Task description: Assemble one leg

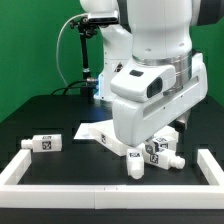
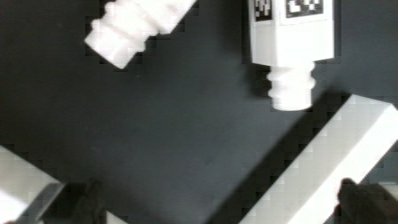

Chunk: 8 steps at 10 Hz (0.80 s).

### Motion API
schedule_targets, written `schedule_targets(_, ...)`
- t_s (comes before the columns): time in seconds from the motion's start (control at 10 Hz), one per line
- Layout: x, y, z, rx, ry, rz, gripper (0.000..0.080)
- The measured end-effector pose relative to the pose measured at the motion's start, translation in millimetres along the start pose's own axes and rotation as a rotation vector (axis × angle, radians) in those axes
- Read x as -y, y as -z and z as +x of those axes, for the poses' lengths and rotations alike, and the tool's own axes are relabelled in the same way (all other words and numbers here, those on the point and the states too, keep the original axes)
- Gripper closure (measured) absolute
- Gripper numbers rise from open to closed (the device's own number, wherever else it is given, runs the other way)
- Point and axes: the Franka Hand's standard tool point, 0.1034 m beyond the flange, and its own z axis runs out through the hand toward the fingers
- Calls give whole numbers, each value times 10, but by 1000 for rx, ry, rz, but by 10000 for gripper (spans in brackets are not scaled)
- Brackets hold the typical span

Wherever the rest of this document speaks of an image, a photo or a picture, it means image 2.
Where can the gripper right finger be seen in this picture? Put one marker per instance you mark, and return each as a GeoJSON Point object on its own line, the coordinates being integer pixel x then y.
{"type": "Point", "coordinates": [368, 203]}

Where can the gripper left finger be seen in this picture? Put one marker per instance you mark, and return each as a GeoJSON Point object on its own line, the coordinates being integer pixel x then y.
{"type": "Point", "coordinates": [28, 189]}

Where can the white leg front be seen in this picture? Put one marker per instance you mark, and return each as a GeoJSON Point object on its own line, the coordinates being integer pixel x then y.
{"type": "Point", "coordinates": [135, 19]}

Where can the white leg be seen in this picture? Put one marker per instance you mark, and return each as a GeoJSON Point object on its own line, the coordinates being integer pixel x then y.
{"type": "Point", "coordinates": [291, 42]}
{"type": "Point", "coordinates": [135, 19]}

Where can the white U-shaped fence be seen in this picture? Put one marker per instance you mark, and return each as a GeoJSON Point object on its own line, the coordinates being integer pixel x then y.
{"type": "Point", "coordinates": [339, 156]}

